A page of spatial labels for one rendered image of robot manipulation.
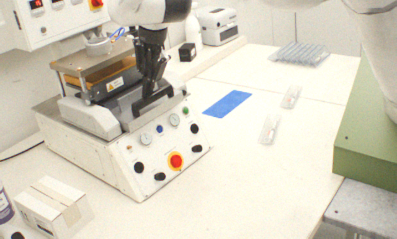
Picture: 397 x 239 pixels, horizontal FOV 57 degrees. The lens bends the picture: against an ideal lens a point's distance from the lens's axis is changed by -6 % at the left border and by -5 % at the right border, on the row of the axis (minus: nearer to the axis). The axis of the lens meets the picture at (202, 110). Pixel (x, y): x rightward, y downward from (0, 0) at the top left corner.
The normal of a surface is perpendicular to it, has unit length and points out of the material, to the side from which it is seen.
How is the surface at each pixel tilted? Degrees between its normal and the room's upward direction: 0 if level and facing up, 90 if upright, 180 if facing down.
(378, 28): 129
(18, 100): 90
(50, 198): 1
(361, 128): 45
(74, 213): 90
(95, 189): 0
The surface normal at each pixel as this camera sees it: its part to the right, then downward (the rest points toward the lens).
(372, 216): -0.12, -0.88
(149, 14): 0.38, 0.75
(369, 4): -0.27, 0.93
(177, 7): 0.33, 0.46
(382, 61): -0.55, 0.71
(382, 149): -0.54, -0.32
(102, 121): 0.40, -0.52
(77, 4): 0.76, 0.22
